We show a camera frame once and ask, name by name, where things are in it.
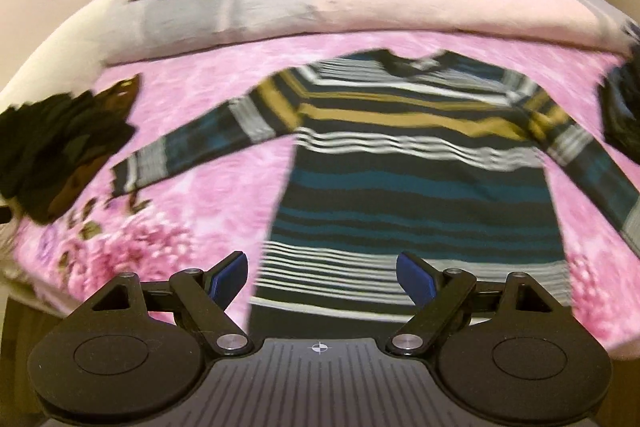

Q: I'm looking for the striped knit sweater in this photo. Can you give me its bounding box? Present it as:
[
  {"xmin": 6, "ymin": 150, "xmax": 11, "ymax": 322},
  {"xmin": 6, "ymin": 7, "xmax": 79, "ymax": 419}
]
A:
[{"xmin": 113, "ymin": 49, "xmax": 639, "ymax": 337}]

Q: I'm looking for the pale pink folded quilt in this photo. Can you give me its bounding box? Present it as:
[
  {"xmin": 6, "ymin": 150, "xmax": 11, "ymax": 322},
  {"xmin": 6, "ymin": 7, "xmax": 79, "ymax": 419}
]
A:
[{"xmin": 1, "ymin": 0, "xmax": 634, "ymax": 106}]

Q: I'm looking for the stack of dark folded clothes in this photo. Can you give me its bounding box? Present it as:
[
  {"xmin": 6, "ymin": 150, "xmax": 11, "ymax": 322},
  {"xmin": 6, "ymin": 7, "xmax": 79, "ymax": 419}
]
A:
[{"xmin": 598, "ymin": 23, "xmax": 640, "ymax": 164}]

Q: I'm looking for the pink floral bedspread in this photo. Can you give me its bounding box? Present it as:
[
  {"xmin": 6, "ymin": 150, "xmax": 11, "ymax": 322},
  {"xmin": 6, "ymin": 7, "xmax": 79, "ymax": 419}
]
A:
[{"xmin": 13, "ymin": 31, "xmax": 639, "ymax": 358}]

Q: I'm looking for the dark clothes pile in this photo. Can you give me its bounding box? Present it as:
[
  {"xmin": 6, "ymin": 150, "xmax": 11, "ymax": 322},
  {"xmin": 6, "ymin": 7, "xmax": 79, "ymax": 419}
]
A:
[{"xmin": 1, "ymin": 75, "xmax": 141, "ymax": 225}]

